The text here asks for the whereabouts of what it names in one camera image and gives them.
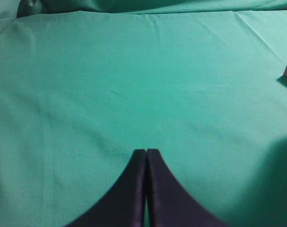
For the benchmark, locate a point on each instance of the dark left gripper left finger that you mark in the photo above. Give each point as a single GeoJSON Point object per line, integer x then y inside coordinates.
{"type": "Point", "coordinates": [124, 203]}

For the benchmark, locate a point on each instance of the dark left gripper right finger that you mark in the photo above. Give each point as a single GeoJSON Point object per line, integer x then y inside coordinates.
{"type": "Point", "coordinates": [169, 204]}

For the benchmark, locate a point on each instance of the green cloth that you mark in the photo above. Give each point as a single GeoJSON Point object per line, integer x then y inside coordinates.
{"type": "Point", "coordinates": [83, 83]}

